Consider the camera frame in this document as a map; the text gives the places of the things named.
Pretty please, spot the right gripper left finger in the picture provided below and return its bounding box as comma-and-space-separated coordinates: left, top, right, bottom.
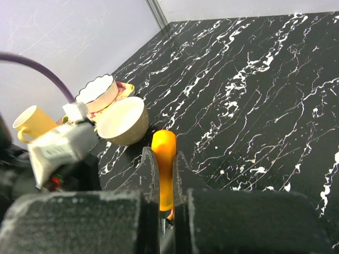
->
115, 147, 160, 206

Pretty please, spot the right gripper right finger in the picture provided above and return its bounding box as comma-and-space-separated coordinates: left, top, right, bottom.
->
173, 151, 211, 206

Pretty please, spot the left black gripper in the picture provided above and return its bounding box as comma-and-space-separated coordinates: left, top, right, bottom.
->
1, 150, 102, 209

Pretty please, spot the beige ceramic bowl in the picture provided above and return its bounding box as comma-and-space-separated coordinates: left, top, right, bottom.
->
96, 96, 149, 146

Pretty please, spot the yellow mug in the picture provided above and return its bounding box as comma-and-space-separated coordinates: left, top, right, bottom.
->
13, 105, 57, 143

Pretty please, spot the white scalloped bowl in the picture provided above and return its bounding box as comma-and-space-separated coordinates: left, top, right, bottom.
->
75, 74, 119, 113

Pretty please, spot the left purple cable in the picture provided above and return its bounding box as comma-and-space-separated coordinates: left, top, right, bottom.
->
0, 52, 76, 103

